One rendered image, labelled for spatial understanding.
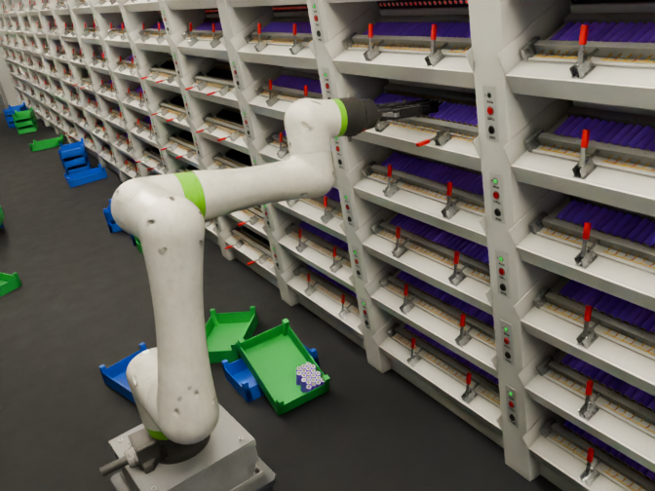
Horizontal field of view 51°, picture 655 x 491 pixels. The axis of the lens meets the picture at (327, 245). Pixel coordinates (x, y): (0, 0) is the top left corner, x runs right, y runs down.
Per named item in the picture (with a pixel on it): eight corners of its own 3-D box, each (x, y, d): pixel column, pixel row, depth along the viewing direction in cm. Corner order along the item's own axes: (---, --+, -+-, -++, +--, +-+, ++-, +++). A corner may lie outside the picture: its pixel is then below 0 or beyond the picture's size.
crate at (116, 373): (104, 383, 268) (97, 366, 265) (148, 358, 281) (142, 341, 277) (143, 409, 248) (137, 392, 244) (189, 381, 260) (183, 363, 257)
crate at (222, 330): (240, 361, 266) (235, 344, 263) (191, 364, 271) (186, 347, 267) (259, 321, 293) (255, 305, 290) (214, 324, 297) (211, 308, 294)
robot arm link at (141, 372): (162, 455, 152) (137, 387, 144) (137, 423, 164) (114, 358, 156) (213, 427, 158) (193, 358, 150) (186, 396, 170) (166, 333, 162)
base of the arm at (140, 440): (111, 498, 151) (102, 477, 149) (96, 461, 163) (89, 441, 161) (219, 443, 161) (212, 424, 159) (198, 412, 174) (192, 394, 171)
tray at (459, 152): (486, 173, 160) (473, 141, 155) (349, 137, 210) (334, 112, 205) (543, 121, 165) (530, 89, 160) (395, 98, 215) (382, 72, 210)
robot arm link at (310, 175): (201, 171, 144) (181, 169, 153) (209, 224, 147) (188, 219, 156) (341, 148, 163) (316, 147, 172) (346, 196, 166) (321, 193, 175)
